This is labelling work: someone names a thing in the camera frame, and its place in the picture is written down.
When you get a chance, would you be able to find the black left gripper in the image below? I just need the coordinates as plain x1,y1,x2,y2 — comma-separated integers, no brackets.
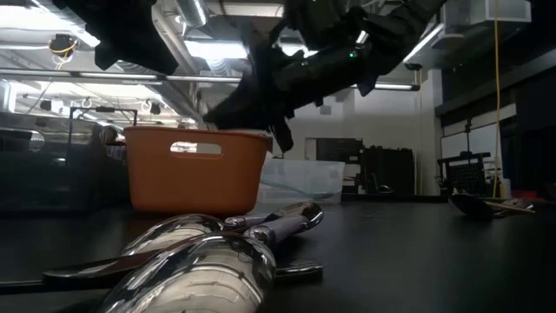
64,0,179,75

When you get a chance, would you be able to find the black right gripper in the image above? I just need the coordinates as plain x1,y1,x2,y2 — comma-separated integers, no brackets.
202,25,377,154

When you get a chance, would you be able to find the dark orange plastic bin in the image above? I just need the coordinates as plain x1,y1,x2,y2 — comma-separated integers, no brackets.
123,125,271,216

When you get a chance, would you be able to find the long ceiling light strip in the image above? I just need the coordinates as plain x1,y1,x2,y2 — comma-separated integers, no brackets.
0,69,242,85

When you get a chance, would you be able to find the clear plastic bin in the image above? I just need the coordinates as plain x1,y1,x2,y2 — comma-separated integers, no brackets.
258,158,347,205

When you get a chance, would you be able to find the bright ceiling light panel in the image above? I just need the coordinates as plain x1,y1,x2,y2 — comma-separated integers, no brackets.
184,39,248,61

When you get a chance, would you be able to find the black cabinet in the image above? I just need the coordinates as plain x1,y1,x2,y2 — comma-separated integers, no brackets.
359,146,416,196

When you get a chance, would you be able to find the black translucent plastic bin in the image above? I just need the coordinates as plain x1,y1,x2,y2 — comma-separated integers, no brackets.
0,110,131,210

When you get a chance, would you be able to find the black equipment cart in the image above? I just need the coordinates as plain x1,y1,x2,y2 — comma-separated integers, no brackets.
437,150,493,197

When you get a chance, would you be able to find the gold metal chopstick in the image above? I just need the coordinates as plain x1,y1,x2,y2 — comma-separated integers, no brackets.
483,200,536,215

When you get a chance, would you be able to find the iridescent rainbow metal spoon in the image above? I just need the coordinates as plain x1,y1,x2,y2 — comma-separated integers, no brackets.
494,197,536,210

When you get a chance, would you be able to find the silver ventilation duct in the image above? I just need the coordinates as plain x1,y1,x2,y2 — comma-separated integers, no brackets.
173,0,210,29

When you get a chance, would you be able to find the ceiling yellow cable reel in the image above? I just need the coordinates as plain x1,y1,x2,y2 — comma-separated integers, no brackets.
47,33,80,58

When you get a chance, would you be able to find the dark wall screen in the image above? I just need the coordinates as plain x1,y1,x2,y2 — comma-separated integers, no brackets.
305,137,364,164

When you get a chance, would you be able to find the black metal table frame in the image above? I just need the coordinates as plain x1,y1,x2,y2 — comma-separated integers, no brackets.
341,193,453,204

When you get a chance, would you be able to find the yellow hanging cable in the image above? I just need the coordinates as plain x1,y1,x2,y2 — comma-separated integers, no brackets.
492,0,501,199

